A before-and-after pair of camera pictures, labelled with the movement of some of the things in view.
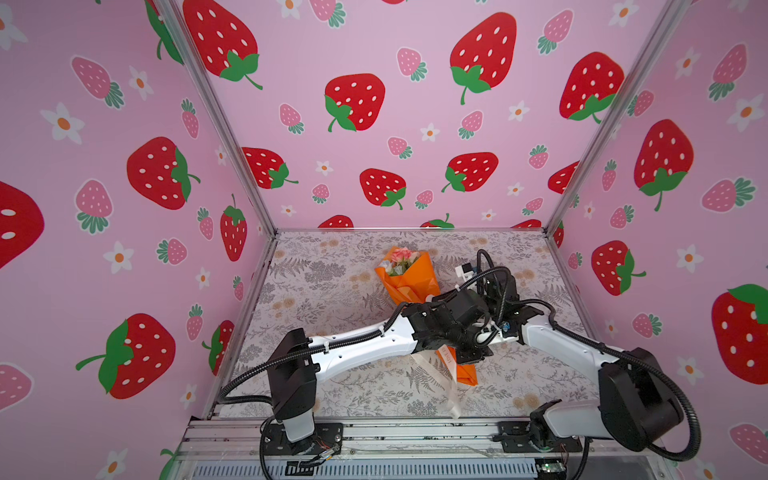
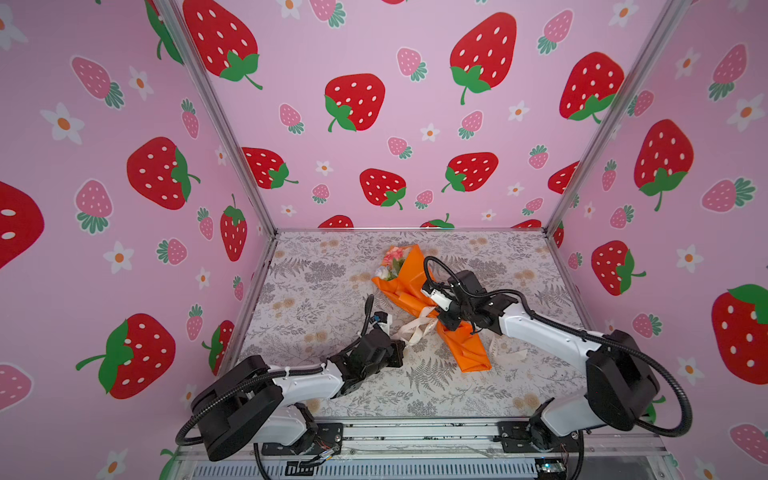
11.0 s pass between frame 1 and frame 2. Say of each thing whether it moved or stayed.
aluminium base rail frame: stayed
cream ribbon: moved
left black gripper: moved
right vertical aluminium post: stayed
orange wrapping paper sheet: moved
